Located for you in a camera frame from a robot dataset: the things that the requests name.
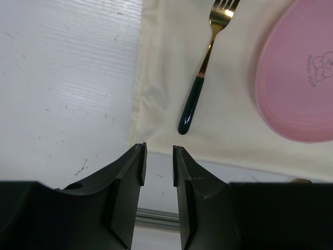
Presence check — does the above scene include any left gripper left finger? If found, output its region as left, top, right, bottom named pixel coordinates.
left=1, top=143, right=147, bottom=249

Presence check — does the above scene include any front aluminium rail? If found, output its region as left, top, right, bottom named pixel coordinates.
left=135, top=208, right=180, bottom=231

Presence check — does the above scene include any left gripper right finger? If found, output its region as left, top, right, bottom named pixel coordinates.
left=173, top=146, right=332, bottom=249

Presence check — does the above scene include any pink plate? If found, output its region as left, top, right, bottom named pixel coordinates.
left=255, top=1, right=332, bottom=143

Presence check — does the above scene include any cream cloth placemat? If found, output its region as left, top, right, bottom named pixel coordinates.
left=130, top=1, right=332, bottom=181

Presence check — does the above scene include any gold spoon green handle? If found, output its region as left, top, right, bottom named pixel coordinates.
left=291, top=178, right=312, bottom=183

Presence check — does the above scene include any gold fork green handle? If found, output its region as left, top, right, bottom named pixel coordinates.
left=177, top=0, right=240, bottom=135

